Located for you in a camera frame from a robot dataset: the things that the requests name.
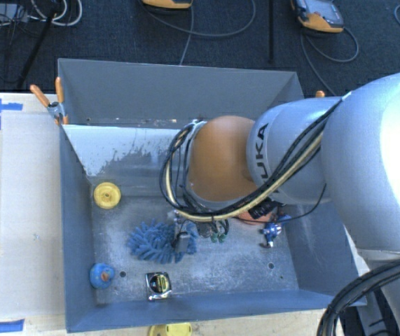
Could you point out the blue fuzzy cloth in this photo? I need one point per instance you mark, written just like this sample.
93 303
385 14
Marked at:
152 240

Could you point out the grey metal bin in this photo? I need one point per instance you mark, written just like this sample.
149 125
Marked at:
220 264

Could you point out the pink-orange round thing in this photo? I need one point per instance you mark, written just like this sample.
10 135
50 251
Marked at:
252 219

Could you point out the blue round toy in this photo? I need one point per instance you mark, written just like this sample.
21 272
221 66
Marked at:
101 276

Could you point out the small blue and white toy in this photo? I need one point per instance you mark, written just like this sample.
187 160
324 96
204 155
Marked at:
270 231

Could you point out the yellow plastic wheel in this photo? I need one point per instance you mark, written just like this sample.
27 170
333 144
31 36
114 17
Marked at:
106 195

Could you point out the pale flat board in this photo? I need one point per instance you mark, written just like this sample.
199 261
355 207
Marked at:
28 205

